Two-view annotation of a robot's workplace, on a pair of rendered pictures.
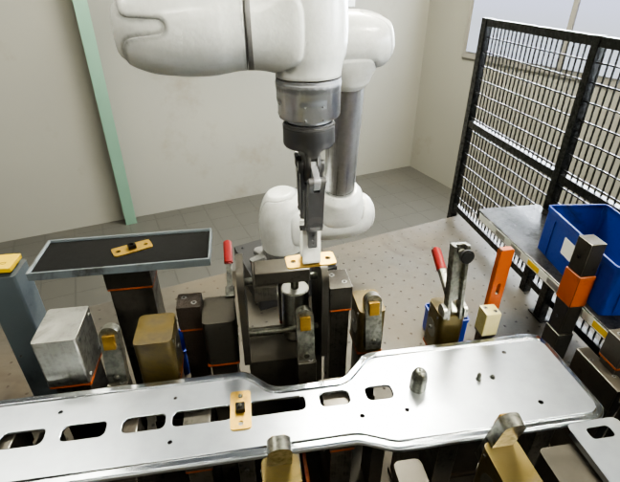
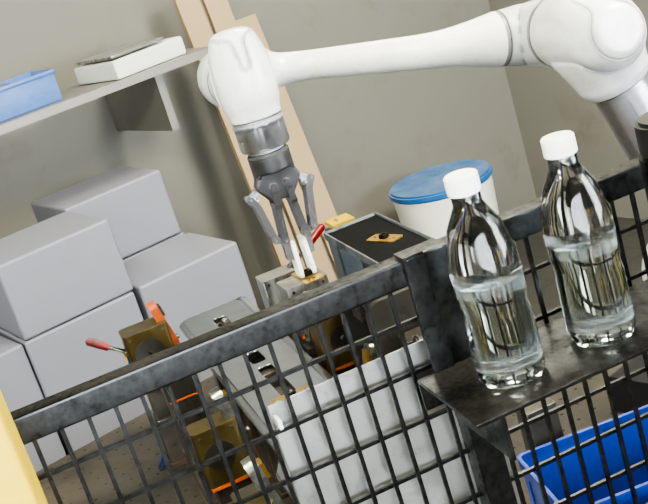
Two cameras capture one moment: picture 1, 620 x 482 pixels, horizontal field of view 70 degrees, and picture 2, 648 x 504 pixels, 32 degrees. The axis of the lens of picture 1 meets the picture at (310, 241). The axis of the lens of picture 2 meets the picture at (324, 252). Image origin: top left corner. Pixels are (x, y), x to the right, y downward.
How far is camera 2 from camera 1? 1.97 m
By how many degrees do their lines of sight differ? 77
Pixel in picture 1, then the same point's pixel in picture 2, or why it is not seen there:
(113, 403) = (282, 352)
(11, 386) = not seen: hidden behind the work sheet
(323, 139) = (254, 167)
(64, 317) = not seen: hidden behind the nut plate
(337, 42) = (229, 101)
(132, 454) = (240, 380)
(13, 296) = (336, 252)
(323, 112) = (243, 147)
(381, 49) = (578, 51)
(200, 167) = not seen: outside the picture
